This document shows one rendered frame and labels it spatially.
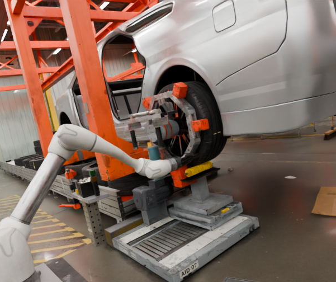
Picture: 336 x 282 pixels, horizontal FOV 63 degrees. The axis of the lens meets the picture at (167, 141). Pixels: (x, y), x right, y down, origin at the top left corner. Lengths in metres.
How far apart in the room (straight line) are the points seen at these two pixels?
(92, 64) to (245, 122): 1.28
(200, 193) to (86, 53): 1.42
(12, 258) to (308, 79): 1.59
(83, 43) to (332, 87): 1.74
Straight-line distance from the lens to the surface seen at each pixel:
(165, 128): 1.95
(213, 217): 2.08
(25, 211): 1.58
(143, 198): 2.23
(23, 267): 1.40
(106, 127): 2.28
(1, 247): 1.38
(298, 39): 1.59
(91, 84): 2.28
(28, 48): 4.28
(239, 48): 1.72
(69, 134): 1.46
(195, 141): 1.86
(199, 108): 1.88
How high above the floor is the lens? 0.99
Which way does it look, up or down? 6 degrees down
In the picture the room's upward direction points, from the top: 12 degrees counter-clockwise
